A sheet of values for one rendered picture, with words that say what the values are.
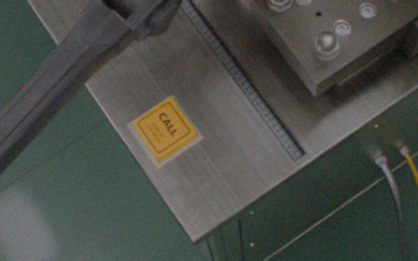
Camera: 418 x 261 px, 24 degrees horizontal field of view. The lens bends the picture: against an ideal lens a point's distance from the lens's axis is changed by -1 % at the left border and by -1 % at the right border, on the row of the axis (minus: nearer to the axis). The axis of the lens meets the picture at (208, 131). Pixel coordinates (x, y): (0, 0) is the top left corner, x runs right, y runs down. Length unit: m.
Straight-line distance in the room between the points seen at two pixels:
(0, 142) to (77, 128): 1.26
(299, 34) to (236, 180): 0.24
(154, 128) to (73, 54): 0.29
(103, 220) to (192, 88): 0.94
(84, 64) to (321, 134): 0.43
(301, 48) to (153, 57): 0.26
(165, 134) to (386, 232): 1.02
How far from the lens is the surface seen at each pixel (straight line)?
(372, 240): 2.33
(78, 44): 1.17
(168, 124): 1.42
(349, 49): 1.34
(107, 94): 1.47
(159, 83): 1.47
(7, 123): 1.16
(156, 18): 1.18
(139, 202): 2.35
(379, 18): 1.37
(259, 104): 1.45
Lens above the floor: 2.29
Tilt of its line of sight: 74 degrees down
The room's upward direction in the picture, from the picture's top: 10 degrees counter-clockwise
